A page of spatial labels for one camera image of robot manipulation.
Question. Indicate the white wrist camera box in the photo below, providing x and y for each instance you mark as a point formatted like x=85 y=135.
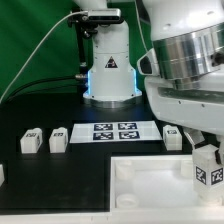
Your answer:
x=148 y=64

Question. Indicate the white marker sheet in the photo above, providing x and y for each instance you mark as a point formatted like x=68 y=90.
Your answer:
x=115 y=132

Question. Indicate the black camera on stand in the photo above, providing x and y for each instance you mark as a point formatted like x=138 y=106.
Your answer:
x=86 y=24

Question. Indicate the white obstacle fixture left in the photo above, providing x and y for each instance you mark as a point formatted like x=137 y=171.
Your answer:
x=2 y=176

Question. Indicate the white square tabletop part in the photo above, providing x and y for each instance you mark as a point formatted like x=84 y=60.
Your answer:
x=155 y=183

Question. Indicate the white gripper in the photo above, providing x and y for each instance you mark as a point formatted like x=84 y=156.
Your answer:
x=192 y=115

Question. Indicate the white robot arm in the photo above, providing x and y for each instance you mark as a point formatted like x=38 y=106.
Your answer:
x=184 y=68

